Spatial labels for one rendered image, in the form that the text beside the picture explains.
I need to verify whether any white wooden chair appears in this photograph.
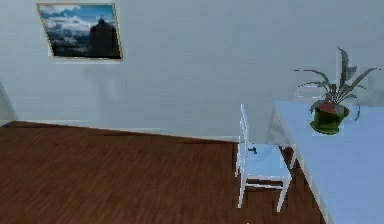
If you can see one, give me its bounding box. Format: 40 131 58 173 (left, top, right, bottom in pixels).
234 103 293 213

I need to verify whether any house plant in green pot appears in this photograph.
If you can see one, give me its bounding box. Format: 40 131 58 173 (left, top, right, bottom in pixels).
293 46 382 136

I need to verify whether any framed cloudy sky picture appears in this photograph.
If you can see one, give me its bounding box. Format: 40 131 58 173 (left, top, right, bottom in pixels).
35 2 124 62

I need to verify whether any white table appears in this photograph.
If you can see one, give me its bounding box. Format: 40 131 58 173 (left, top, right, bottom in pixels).
268 100 384 224

